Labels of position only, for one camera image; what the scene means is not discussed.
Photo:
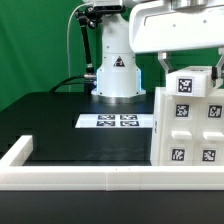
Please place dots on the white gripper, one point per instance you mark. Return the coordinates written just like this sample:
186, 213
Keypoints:
160, 26

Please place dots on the white rectangular block with tags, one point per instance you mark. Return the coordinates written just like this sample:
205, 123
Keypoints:
192, 81

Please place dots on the white cabinet door panel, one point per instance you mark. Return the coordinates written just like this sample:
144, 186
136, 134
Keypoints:
211, 131
181, 127

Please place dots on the white cabinet box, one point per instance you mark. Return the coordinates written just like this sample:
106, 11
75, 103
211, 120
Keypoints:
157, 156

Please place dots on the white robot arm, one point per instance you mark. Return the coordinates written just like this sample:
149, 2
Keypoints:
118, 78

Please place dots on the black articulated camera mount arm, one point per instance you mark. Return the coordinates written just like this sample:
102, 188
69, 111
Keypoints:
88, 19

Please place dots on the white flat tag base plate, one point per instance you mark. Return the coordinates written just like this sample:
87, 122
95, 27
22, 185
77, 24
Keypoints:
114, 121

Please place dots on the white U-shaped boundary frame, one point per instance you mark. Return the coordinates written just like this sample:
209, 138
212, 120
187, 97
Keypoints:
16, 175

